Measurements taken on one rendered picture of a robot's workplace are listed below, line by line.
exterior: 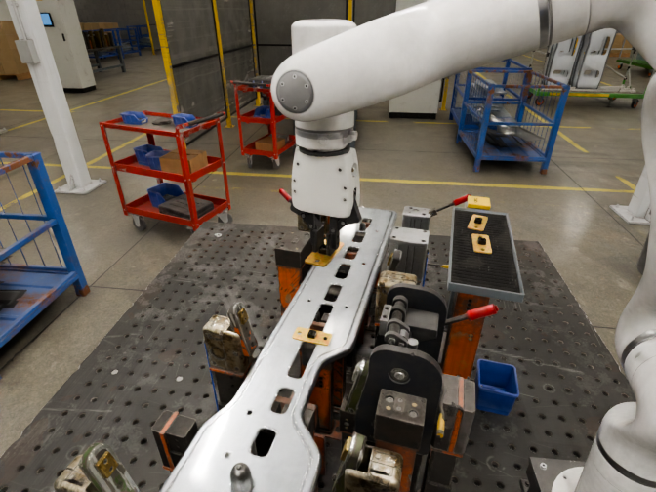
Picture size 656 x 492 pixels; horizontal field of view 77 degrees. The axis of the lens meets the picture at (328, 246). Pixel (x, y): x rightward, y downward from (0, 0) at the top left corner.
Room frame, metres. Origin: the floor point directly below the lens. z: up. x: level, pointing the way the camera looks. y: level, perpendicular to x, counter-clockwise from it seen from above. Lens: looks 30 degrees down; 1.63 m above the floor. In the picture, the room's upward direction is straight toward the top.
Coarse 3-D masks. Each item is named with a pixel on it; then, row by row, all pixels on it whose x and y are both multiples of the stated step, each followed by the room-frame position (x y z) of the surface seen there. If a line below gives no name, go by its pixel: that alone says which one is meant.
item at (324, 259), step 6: (324, 240) 0.63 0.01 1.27; (324, 246) 0.59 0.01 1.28; (342, 246) 0.61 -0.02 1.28; (312, 252) 0.58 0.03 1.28; (318, 252) 0.58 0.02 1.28; (324, 252) 0.58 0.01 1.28; (336, 252) 0.58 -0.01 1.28; (312, 258) 0.57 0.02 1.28; (318, 258) 0.57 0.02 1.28; (324, 258) 0.57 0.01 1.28; (330, 258) 0.57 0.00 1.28; (312, 264) 0.55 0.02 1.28; (318, 264) 0.55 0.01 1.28; (324, 264) 0.55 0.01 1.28
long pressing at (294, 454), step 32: (384, 224) 1.23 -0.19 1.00; (384, 256) 1.04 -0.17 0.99; (320, 288) 0.86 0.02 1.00; (352, 288) 0.86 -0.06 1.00; (288, 320) 0.74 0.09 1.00; (352, 320) 0.74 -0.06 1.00; (288, 352) 0.63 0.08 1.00; (320, 352) 0.63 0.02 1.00; (256, 384) 0.55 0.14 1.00; (288, 384) 0.55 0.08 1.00; (224, 416) 0.48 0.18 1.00; (256, 416) 0.48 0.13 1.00; (288, 416) 0.48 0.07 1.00; (192, 448) 0.42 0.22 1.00; (224, 448) 0.42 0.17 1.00; (288, 448) 0.42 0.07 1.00; (192, 480) 0.36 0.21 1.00; (224, 480) 0.36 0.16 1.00; (256, 480) 0.36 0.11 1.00; (288, 480) 0.36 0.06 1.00
